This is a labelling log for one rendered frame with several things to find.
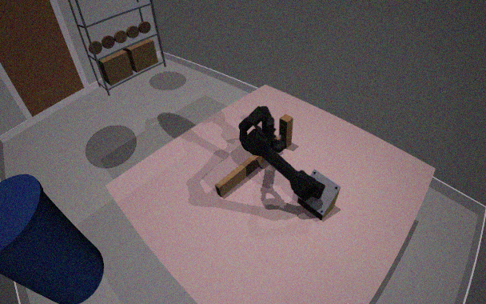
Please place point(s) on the brown wooden post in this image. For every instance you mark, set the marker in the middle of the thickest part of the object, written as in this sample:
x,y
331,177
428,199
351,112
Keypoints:
x,y
286,129

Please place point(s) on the wooden rail with steel hooks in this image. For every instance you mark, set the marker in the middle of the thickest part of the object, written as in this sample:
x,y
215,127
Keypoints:
x,y
238,174

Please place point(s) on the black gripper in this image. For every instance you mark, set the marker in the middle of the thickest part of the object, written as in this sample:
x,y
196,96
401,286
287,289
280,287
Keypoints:
x,y
277,145

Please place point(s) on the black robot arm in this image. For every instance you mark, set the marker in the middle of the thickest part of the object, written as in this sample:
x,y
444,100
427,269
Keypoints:
x,y
257,144

